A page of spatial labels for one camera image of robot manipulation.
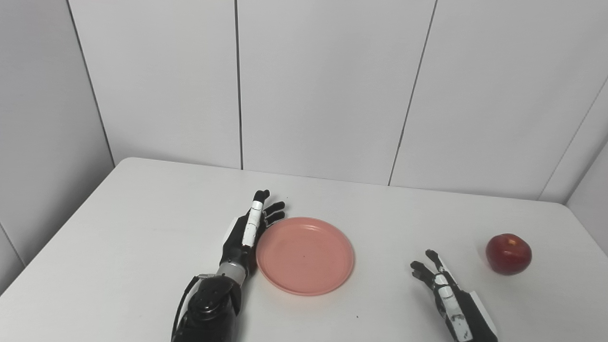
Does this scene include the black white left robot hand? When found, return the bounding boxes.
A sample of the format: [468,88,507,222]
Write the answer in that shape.
[219,190,286,276]

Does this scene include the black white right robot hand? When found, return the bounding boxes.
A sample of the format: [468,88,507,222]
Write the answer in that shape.
[410,249,499,342]

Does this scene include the pink plastic plate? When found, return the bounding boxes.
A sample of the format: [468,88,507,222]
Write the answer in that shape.
[256,217,355,296]

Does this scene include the red apple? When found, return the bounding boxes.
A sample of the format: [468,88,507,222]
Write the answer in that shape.
[485,233,532,276]

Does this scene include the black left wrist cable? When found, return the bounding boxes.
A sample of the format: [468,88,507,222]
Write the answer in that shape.
[171,274,215,342]

